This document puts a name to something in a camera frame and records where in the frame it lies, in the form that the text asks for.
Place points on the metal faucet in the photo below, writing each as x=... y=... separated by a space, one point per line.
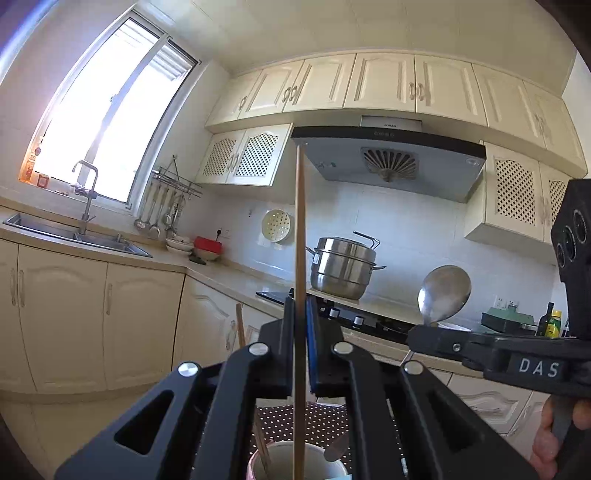
x=85 y=217

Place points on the cream upper cabinets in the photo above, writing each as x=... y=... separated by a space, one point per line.
x=383 y=83

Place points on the cream lower cabinets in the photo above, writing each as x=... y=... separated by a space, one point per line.
x=69 y=323

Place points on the polka dot tablecloth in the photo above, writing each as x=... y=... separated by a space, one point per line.
x=323 y=420

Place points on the white bowl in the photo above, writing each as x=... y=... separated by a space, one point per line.
x=455 y=326

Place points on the small windowsill jar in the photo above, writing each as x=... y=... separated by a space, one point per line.
x=44 y=180

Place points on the large lattice door cabinet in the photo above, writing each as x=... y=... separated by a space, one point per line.
x=512 y=194

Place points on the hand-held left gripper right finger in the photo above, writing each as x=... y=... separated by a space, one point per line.
x=310 y=355

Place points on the stainless steel sink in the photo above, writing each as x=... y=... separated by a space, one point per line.
x=41 y=226

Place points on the wall power outlet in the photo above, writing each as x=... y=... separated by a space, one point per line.
x=224 y=231

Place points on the hanging metal kitchen utensils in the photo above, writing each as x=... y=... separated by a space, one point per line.
x=154 y=217

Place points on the stack of white bowls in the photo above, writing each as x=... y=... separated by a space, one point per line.
x=179 y=244

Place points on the red bowl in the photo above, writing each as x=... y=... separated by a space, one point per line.
x=207 y=247

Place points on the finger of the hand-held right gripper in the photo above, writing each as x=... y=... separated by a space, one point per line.
x=438 y=342

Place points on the stainless steel steamer pot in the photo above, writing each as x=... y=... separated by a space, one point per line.
x=337 y=272

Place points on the small lattice door cabinet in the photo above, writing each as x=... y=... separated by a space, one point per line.
x=244 y=154

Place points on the dark glass bottle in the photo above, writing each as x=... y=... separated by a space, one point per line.
x=545 y=321

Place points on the cream cabinets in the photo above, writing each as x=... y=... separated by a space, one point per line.
x=69 y=323
x=383 y=83

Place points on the green box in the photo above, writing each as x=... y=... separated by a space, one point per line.
x=508 y=321

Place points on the wooden chopstick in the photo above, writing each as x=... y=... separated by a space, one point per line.
x=299 y=230
x=240 y=323

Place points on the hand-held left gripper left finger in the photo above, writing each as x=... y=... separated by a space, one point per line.
x=277 y=360

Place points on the white perforated strainer plate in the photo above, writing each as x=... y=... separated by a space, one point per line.
x=277 y=226

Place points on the orange bottle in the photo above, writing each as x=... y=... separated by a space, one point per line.
x=31 y=166

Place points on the pink cup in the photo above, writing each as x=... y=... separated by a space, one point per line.
x=318 y=464

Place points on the black glass cooktop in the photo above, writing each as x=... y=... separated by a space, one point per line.
x=360 y=318

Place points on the grey range hood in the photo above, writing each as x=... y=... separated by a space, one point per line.
x=392 y=157

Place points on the metal spoon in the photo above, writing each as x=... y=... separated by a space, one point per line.
x=336 y=450
x=445 y=290

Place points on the metal wall utensil rack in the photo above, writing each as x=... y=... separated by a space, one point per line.
x=178 y=182

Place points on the kitchen window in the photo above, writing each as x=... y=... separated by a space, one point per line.
x=101 y=138

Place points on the yellow cap bottle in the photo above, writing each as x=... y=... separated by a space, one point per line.
x=555 y=325

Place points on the person's right hand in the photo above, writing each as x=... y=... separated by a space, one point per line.
x=542 y=443

